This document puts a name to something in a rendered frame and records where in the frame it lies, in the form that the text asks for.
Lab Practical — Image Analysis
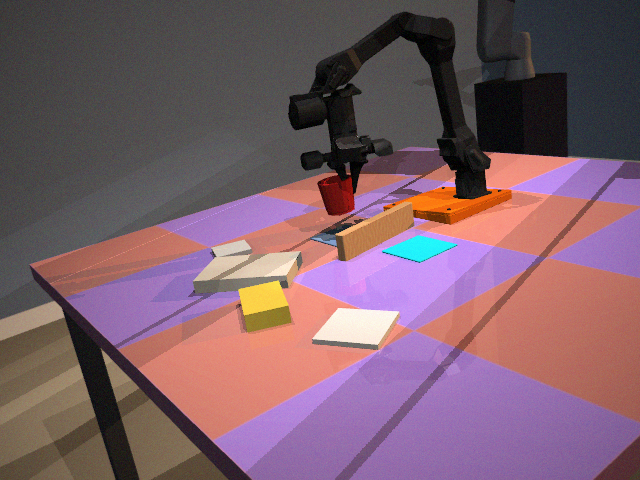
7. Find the yellow block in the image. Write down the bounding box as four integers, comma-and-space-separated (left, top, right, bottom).
238, 281, 292, 333

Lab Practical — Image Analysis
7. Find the tan wooden beam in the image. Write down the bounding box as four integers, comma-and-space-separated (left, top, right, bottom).
335, 202, 414, 262

